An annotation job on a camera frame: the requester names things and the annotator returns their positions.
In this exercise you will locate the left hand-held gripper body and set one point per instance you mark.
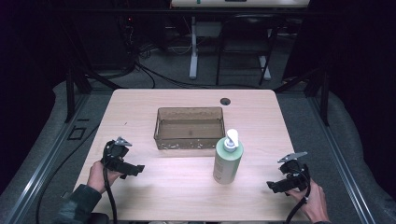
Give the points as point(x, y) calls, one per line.
point(114, 152)

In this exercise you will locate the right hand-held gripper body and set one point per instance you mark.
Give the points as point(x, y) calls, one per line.
point(295, 172)

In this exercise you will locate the person's left hand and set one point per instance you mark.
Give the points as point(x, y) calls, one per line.
point(97, 177)

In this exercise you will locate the person's right hand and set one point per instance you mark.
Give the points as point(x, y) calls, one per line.
point(313, 202)

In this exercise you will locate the green pump bottle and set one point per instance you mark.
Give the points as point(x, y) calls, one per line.
point(227, 163)

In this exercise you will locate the translucent brown plastic box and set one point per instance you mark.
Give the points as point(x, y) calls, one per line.
point(189, 130)

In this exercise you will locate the black metal stand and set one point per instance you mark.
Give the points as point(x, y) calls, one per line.
point(323, 96)
point(70, 93)

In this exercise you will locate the white desk with legs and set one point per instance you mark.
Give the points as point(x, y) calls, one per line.
point(194, 46)

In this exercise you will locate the black chair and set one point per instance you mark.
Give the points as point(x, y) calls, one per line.
point(246, 37)

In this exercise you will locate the aluminium rail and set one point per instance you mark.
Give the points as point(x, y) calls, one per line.
point(43, 165)
point(339, 161)

